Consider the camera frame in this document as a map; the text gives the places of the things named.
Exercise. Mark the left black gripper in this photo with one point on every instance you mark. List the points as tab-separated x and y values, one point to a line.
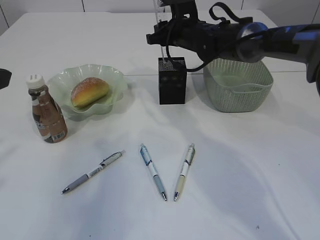
5	77

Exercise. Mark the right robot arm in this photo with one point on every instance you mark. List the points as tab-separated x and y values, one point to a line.
248	43

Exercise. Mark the green wavy glass plate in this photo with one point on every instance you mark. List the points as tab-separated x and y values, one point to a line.
61	85

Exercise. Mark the grey grip pen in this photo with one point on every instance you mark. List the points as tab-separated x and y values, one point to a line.
102	165

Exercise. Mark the blue grip pen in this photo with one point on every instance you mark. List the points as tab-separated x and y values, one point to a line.
153	171

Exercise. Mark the cream grip pen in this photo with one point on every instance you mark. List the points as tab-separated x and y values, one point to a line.
188	159

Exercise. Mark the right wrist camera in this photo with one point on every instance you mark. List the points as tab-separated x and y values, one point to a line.
180	8

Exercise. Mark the green plastic basket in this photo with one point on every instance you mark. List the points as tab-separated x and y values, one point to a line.
237	87

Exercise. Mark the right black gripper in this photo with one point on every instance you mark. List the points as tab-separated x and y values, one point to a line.
193	36

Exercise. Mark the brown coffee drink bottle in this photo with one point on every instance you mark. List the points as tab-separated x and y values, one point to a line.
46	113

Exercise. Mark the transparent plastic ruler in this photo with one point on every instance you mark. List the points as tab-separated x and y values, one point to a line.
159	10

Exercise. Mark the black mesh pen holder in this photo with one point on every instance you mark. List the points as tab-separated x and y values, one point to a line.
171	81

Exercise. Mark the sugared bread roll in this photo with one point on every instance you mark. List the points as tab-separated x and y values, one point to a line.
88	91

